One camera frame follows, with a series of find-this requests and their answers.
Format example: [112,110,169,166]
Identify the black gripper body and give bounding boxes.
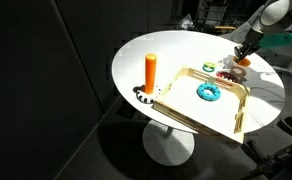
[241,28,264,55]

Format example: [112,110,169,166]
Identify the orange ring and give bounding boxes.
[232,55,252,67]

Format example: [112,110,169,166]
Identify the wooden tray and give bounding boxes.
[151,66,251,145]

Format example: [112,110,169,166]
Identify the metal rack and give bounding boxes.
[195,0,230,28]

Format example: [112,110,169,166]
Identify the clear plastic bag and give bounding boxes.
[178,13,196,32]

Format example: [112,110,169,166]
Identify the orange cylinder peg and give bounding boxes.
[144,52,158,95]

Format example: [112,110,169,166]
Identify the white peg base black dots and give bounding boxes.
[135,84,162,105]

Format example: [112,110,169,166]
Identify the black clamp stand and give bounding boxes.
[241,115,292,180]

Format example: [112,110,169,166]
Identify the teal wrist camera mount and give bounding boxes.
[258,32,292,49]

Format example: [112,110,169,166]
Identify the red ring with white dots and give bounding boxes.
[215,68,241,84]

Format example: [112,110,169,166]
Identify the green and yellow ring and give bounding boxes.
[202,62,217,73]

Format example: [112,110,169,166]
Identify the blue ring with dark dots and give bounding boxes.
[196,82,222,102]

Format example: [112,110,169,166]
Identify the white table pedestal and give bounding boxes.
[142,119,196,167]

